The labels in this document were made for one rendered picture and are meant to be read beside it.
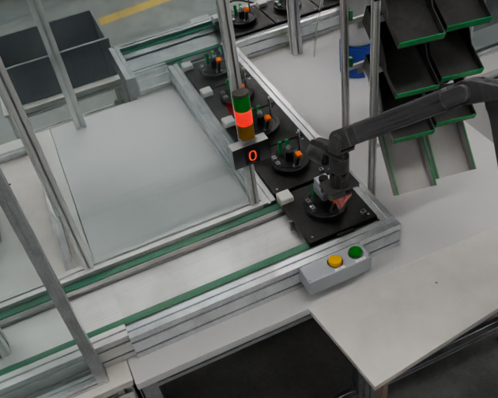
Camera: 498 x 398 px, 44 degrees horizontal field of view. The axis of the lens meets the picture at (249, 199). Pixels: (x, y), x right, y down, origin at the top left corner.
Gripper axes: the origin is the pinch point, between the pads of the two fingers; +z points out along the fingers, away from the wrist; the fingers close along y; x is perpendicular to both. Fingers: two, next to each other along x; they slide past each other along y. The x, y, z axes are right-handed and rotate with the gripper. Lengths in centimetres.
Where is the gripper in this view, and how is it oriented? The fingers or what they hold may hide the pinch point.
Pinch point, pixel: (339, 205)
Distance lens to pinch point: 188.2
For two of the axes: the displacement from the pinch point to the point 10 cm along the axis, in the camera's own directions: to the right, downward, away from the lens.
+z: 1.1, 7.3, 6.8
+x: 4.0, 5.9, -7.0
